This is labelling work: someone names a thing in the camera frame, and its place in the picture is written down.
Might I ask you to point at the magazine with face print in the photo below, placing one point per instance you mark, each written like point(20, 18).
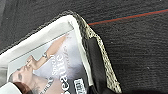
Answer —
point(56, 66)

